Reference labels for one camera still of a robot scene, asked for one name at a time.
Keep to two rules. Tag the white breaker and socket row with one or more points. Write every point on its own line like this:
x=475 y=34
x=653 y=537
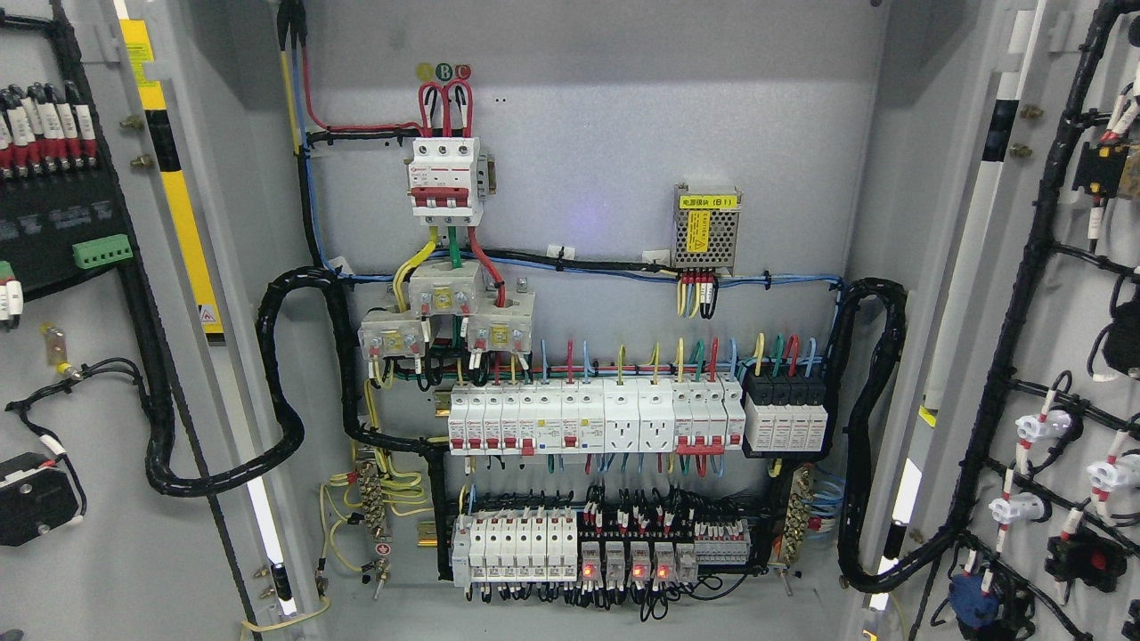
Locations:
x=638 y=415

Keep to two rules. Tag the grey current transformer middle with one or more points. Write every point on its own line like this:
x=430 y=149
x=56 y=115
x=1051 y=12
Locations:
x=437 y=288

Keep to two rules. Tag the perforated metal power supply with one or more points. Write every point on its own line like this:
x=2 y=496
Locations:
x=706 y=220

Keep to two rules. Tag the three pole main breaker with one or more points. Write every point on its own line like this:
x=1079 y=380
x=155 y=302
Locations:
x=447 y=186

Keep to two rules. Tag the grey current transformer left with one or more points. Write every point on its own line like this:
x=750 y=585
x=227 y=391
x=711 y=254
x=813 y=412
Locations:
x=385 y=334

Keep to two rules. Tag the lower relay terminal row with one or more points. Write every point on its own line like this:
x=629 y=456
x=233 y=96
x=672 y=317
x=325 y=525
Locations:
x=635 y=542

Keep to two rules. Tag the black surge protector block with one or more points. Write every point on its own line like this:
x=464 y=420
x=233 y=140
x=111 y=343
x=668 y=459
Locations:
x=786 y=417

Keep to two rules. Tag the brass ground bar left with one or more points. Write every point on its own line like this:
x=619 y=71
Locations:
x=371 y=499

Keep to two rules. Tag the brass ground bar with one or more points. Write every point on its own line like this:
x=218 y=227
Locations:
x=371 y=499
x=797 y=515

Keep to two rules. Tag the brass ground bar right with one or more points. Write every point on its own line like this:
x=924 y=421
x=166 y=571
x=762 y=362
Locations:
x=797 y=515

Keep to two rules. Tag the black digital power meter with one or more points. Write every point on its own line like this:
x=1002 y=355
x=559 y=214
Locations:
x=43 y=217

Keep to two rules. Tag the black white rotary switch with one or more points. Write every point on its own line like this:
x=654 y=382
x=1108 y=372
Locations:
x=36 y=497

